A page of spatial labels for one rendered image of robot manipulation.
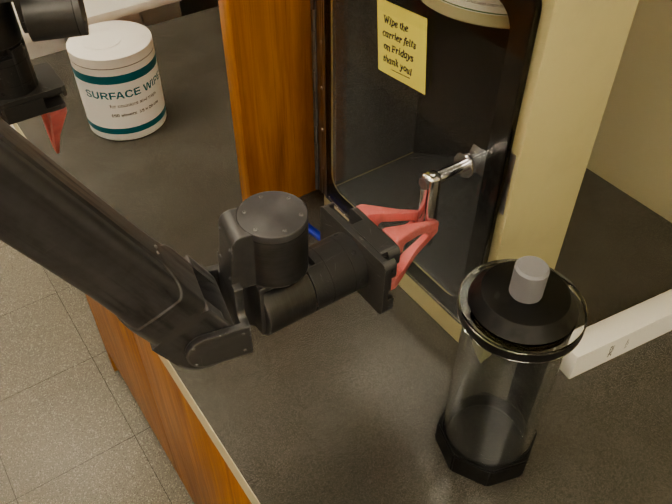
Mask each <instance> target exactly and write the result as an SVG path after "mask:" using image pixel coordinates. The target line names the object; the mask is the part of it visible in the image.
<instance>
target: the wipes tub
mask: <svg viewBox="0 0 672 504"><path fill-rule="evenodd" d="M88 27H89V35H85V36H77V37H69V38H68V40H67V42H66V48H67V52H68V55H69V59H70V62H71V66H72V69H73V73H74V76H75V79H76V83H77V86H78V89H79V93H80V96H81V99H82V103H83V106H84V109H85V113H86V116H87V119H88V122H89V125H90V128H91V130H92V131H93V132H94V133H95V134H96V135H98V136H100V137H103V138H105V139H109V140H116V141H126V140H134V139H138V138H141V137H144V136H147V135H149V134H151V133H153V132H154V131H156V130H157V129H158V128H160V127H161V126H162V125H163V123H164V122H165V120H166V116H167V114H166V106H165V101H164V96H163V90H162V85H161V80H160V75H159V69H158V64H157V59H156V54H155V49H154V44H153V40H152V35H151V32H150V30H149V29H148V28H147V27H145V26H143V25H141V24H139V23H135V22H130V21H121V20H115V21H104V22H99V23H95V24H91V25H88Z"/></svg>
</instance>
